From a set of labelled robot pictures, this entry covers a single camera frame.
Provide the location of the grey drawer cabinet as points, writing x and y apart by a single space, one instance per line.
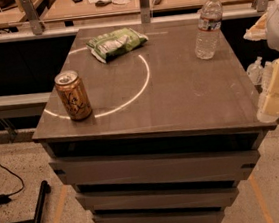
170 136

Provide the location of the orange soda can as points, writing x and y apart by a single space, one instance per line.
71 91

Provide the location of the green chip bag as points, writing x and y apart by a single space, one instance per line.
115 43

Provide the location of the clear plastic water bottle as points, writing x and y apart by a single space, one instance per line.
209 26

